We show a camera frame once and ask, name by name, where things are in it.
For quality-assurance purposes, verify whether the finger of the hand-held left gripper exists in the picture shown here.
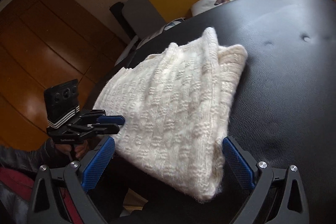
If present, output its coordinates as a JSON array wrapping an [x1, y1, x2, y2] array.
[[76, 123, 121, 137], [79, 109, 126, 126]]

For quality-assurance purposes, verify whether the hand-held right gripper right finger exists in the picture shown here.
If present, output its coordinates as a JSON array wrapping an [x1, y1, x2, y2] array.
[[222, 136, 310, 224]]

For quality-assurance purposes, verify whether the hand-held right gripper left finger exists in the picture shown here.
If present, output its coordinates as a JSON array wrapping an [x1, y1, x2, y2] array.
[[29, 136, 116, 224]]

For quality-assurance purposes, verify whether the cream knitted sweater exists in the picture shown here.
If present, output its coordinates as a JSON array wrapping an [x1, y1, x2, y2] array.
[[93, 27, 248, 205]]

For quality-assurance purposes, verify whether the person's left forearm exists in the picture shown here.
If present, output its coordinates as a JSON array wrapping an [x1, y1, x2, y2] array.
[[0, 139, 57, 169]]

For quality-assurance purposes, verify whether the person's left hand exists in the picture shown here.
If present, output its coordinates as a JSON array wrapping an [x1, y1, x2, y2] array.
[[55, 139, 90, 161]]

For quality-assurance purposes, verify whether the person's dark red clothing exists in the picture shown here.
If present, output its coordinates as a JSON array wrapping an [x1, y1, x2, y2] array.
[[0, 166, 36, 201]]

